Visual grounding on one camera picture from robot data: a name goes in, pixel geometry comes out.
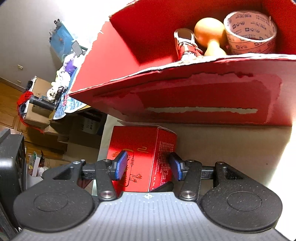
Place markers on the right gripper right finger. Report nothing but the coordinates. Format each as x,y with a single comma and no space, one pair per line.
192,172

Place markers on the blue patterned cloth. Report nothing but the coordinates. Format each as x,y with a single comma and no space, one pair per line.
67,104

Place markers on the small red gift box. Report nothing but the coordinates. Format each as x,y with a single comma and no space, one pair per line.
147,165

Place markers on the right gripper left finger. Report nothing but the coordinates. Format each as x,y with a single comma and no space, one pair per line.
104,172

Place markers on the black cylinder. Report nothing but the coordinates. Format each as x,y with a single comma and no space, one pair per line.
41,103

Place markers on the large red cardboard box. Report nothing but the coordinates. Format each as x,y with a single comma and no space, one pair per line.
132,71

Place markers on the printed packing tape roll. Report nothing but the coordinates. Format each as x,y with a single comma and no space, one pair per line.
250,32

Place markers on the blue picture board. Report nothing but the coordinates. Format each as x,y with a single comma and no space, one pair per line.
61,40

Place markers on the brown wooden gourd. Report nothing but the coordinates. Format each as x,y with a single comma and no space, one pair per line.
210,33

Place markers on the brown cardboard box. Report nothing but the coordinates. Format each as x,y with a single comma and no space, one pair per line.
38,111

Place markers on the red cloth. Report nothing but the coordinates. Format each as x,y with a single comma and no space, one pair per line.
22,99

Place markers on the black device at left edge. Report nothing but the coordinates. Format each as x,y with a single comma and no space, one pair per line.
13,178

